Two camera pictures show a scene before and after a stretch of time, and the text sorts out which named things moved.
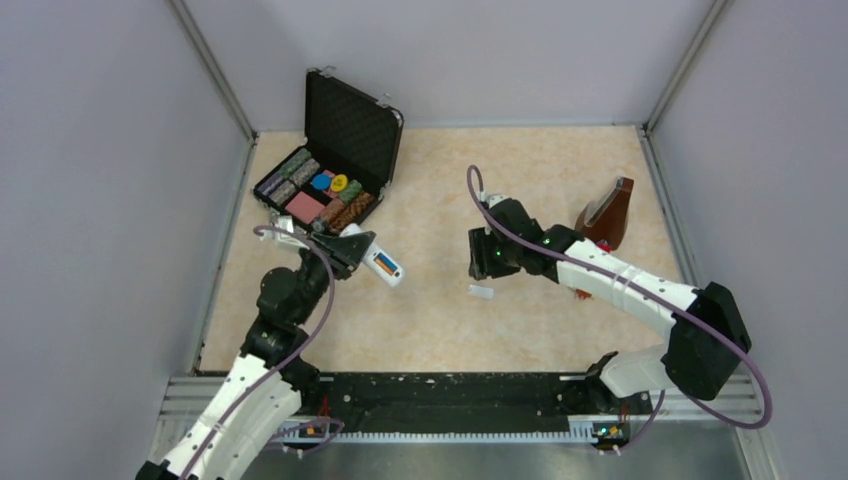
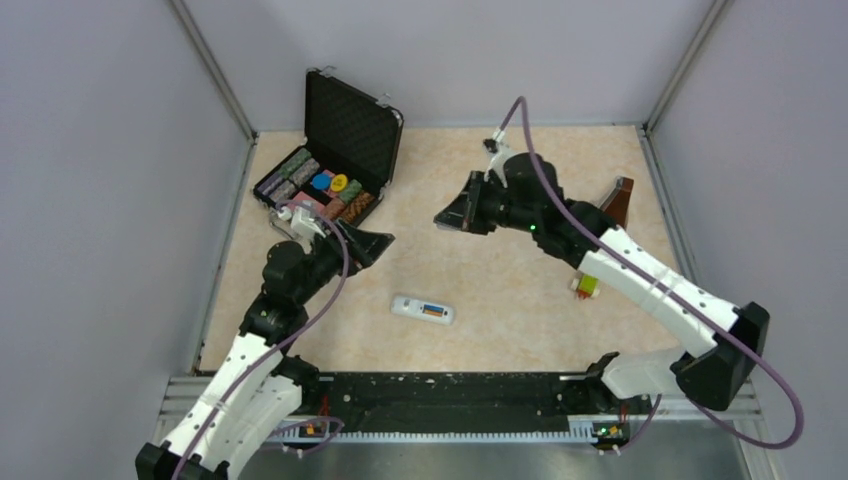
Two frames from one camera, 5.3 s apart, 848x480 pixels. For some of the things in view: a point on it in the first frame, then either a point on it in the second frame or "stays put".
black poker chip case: [346, 162] stays put
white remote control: [377, 260] to [420, 309]
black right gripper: [482, 264] to [465, 212]
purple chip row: [301, 157] stays put
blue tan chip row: [290, 186] stays put
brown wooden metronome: [606, 217] stays put
